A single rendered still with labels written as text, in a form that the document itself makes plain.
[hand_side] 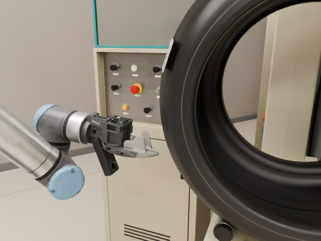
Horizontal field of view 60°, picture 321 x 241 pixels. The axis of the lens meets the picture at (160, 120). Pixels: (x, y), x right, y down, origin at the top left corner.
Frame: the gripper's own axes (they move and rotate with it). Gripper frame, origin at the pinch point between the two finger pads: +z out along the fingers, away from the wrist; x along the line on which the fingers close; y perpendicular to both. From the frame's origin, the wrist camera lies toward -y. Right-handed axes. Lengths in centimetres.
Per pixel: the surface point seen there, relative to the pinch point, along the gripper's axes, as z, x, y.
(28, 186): -159, 105, -122
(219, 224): 20.5, -8.1, -7.5
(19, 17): -205, 147, 23
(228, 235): 22.7, -8.8, -9.1
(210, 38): 12.7, -12.9, 31.3
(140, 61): -35, 61, 14
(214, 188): 18.3, -12.9, 3.6
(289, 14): 25, 28, 39
